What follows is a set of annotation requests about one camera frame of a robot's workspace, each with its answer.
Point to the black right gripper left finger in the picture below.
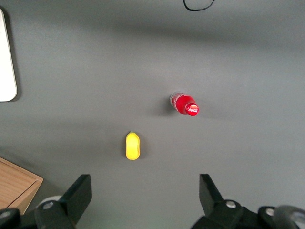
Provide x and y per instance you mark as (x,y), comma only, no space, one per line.
(71,205)

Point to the wooden two-drawer cabinet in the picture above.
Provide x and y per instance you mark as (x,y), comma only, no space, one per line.
(14,183)

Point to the yellow lemon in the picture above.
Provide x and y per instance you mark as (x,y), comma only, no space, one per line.
(132,146)

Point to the red cola bottle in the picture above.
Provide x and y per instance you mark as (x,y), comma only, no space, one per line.
(183,105)

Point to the cream rectangular plastic tray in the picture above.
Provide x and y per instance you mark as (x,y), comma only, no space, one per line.
(6,59)

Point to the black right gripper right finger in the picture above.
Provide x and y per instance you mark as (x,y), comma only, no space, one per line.
(214,210)

